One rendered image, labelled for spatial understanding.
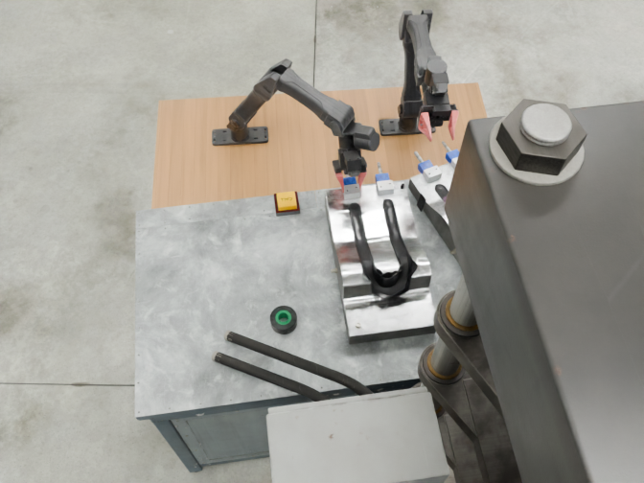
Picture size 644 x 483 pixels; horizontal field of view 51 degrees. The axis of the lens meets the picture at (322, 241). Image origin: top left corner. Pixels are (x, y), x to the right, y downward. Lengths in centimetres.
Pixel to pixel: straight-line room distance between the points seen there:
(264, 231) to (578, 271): 153
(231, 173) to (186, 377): 73
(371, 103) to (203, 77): 149
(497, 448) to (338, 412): 37
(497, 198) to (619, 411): 26
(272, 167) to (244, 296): 51
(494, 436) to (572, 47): 303
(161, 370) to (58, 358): 108
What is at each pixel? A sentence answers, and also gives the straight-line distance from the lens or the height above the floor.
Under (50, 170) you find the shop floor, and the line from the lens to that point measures 359.
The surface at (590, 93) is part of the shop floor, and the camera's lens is 394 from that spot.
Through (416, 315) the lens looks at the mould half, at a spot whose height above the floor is 86.
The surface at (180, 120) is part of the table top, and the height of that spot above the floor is 80.
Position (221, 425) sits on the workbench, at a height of 52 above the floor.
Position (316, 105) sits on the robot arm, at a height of 117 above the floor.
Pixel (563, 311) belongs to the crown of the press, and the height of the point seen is 200.
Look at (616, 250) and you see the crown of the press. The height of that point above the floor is 201.
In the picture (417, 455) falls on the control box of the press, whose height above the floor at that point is 147.
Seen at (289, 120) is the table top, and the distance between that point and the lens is 247.
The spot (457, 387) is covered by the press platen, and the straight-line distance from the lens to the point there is 146.
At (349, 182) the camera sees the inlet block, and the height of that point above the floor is 90.
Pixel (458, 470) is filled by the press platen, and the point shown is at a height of 104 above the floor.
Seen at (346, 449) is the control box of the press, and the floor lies 147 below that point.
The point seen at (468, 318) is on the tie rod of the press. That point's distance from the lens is 120.
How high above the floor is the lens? 264
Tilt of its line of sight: 59 degrees down
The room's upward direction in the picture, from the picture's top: straight up
